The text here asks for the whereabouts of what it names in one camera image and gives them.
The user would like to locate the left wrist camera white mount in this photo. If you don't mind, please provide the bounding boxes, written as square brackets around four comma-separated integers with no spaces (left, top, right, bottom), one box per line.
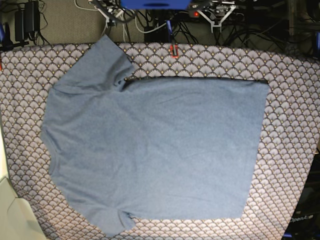
[196,2,237,34]

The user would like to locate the black power strip red switch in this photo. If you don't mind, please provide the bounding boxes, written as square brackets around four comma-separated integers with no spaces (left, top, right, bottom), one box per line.
[187,8,214,18]

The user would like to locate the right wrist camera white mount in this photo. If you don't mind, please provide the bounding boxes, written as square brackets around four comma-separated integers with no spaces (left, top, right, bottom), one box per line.
[92,0,125,27]

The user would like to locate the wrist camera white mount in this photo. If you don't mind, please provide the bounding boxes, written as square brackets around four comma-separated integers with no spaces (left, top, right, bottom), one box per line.
[196,2,237,34]
[92,0,125,27]

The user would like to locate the blue box overhead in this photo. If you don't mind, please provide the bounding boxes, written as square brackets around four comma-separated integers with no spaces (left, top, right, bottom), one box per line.
[120,0,191,10]

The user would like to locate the black power adapter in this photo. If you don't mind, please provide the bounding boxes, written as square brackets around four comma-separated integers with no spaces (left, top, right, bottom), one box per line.
[14,0,40,42]

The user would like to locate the red table clamp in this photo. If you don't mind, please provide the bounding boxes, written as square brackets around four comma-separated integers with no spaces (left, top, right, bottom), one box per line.
[169,44,179,59]

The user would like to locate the cream plastic furniture corner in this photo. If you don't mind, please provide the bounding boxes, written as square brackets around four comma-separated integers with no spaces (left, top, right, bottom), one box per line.
[0,133,46,240]

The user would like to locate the blue T-shirt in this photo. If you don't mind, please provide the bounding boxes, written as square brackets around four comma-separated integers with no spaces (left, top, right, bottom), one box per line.
[41,36,270,237]

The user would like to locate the fan-patterned table cloth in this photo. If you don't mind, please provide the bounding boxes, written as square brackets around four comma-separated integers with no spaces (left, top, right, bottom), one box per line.
[0,43,320,240]

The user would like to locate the black box under table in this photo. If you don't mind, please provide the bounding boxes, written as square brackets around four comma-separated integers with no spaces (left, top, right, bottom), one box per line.
[144,25,170,43]

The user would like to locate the white cable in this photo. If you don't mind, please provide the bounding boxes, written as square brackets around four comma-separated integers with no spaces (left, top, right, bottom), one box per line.
[134,14,168,34]

